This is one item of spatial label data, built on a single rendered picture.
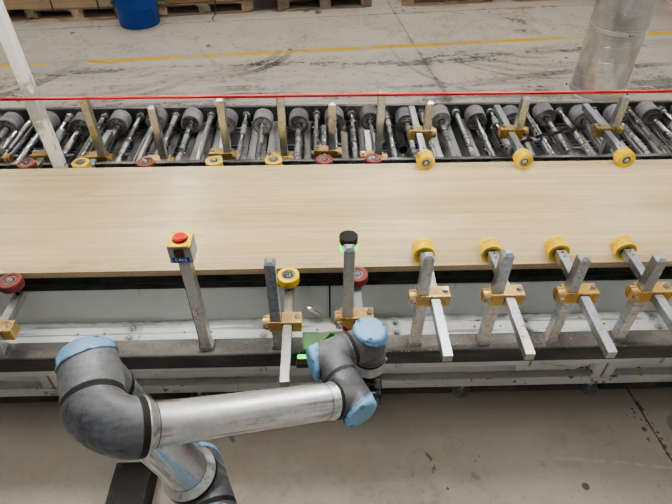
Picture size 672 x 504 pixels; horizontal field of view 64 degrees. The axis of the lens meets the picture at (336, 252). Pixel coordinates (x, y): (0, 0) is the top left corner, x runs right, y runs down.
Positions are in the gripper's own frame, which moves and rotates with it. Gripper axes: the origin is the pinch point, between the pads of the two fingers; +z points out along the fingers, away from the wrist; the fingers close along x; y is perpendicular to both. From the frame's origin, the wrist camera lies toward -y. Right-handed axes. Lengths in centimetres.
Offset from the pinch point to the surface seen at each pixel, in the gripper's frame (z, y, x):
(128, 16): 67, -551, -233
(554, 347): 13, -28, 72
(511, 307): -13, -25, 49
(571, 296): -13, -29, 71
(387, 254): -7, -58, 12
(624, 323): 2, -30, 94
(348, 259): -31.1, -30.0, -4.3
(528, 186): -7, -101, 79
